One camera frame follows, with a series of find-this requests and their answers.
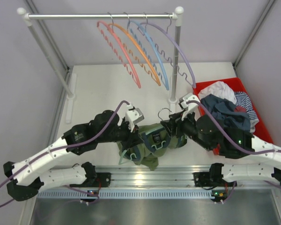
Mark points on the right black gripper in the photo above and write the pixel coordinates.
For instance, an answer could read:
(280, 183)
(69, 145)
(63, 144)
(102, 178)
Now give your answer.
(175, 121)

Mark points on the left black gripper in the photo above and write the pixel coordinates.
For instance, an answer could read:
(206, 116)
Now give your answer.
(133, 138)

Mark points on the green hanger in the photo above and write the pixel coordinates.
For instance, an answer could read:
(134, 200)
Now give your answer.
(145, 144)

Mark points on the green tank top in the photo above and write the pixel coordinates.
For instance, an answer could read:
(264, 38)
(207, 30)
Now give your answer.
(156, 142)

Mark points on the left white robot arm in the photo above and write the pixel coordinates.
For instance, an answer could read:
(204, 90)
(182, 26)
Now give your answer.
(37, 173)

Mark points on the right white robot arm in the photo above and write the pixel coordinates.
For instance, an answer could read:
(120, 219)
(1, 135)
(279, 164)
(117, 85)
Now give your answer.
(231, 143)

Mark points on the pink hanger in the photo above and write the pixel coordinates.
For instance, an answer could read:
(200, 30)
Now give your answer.
(119, 50)

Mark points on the purple hanger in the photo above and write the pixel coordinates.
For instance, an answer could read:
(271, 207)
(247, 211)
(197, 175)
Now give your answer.
(189, 77)

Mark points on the navy blue garment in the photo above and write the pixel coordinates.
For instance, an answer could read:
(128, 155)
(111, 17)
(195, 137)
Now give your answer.
(225, 110)

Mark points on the white garment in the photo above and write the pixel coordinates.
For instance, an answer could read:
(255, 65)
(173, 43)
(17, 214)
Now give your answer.
(219, 89)

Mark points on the striped garment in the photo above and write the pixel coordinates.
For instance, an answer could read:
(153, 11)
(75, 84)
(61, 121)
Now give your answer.
(244, 101)

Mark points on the red plastic bin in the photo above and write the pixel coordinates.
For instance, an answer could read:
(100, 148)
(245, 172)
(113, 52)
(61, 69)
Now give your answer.
(236, 85)

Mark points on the white clothes rack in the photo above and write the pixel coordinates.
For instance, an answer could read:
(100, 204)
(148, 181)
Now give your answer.
(70, 85)

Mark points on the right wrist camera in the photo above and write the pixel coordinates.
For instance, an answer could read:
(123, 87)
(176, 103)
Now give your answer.
(187, 105)

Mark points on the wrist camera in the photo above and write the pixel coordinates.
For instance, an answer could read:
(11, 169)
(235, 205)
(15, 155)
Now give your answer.
(133, 116)
(187, 105)

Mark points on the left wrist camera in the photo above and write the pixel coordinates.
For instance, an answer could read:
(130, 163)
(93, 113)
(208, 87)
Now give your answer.
(133, 116)

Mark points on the aluminium mounting rail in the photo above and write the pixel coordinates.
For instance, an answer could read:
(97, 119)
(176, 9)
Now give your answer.
(162, 177)

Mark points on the slotted cable duct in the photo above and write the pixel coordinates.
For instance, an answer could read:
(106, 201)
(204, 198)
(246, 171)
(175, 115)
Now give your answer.
(135, 194)

